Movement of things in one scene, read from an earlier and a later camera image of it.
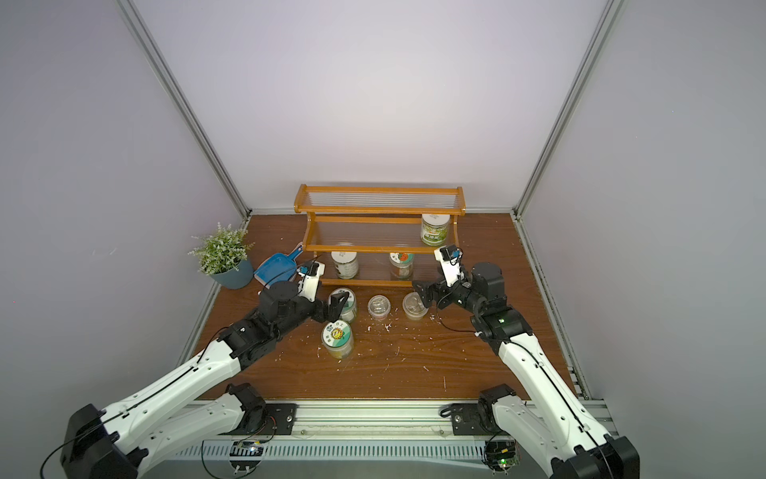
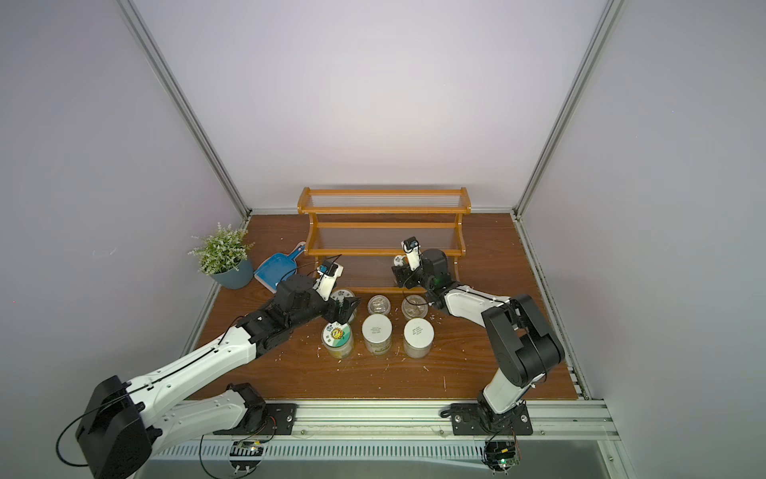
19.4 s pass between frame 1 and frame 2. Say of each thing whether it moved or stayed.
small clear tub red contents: stayed
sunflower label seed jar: stayed
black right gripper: moved
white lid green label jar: moved
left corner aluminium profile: stayed
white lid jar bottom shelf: moved
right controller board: stayed
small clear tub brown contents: stayed
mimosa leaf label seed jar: stayed
